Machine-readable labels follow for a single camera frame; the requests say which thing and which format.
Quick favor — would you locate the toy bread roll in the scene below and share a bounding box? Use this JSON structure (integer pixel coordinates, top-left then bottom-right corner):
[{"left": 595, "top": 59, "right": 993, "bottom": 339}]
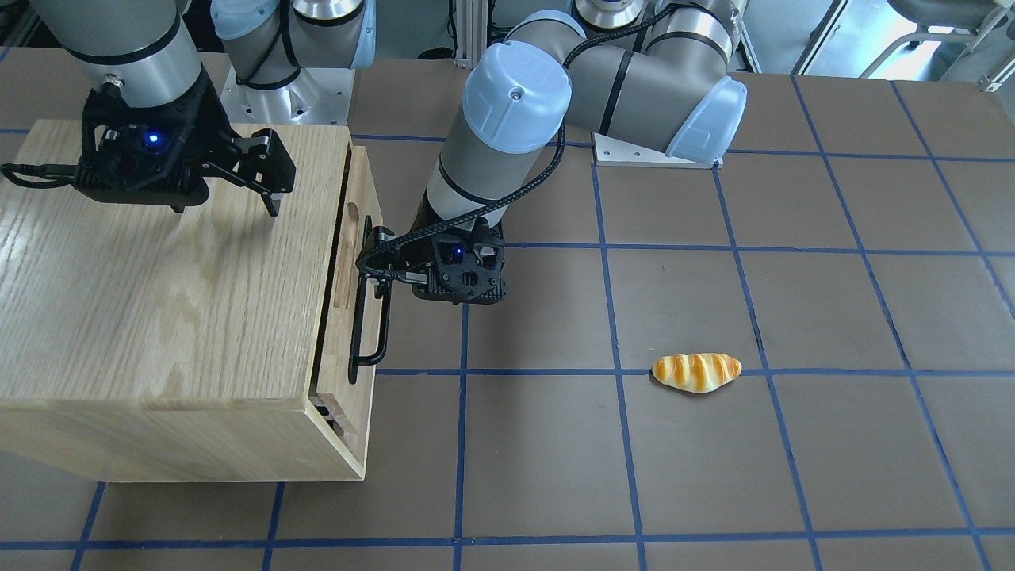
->
[{"left": 650, "top": 353, "right": 742, "bottom": 394}]

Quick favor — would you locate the black gripper at drawer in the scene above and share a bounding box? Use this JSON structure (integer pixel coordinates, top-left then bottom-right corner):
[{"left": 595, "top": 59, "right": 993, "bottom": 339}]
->
[{"left": 358, "top": 218, "right": 508, "bottom": 305}]

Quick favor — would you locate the light wooden drawer cabinet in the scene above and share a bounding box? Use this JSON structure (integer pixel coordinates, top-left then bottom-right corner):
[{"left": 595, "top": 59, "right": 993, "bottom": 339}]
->
[{"left": 1, "top": 125, "right": 377, "bottom": 483}]

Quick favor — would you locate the wooden drawer black handle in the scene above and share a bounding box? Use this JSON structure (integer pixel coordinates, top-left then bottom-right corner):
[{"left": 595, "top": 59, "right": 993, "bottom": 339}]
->
[{"left": 308, "top": 145, "right": 391, "bottom": 481}]

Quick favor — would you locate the silver robot arm on cabinet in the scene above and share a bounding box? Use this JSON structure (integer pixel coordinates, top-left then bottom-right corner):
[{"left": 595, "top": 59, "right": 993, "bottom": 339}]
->
[{"left": 2, "top": 1, "right": 377, "bottom": 217}]

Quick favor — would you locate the silver robot arm at drawer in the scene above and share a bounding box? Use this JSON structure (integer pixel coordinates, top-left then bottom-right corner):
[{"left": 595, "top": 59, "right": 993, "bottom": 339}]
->
[{"left": 358, "top": 1, "right": 747, "bottom": 304}]

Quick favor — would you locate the black gripper over cabinet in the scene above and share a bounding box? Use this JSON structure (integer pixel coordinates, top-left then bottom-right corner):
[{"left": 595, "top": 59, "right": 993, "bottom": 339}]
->
[{"left": 72, "top": 83, "right": 297, "bottom": 217}]

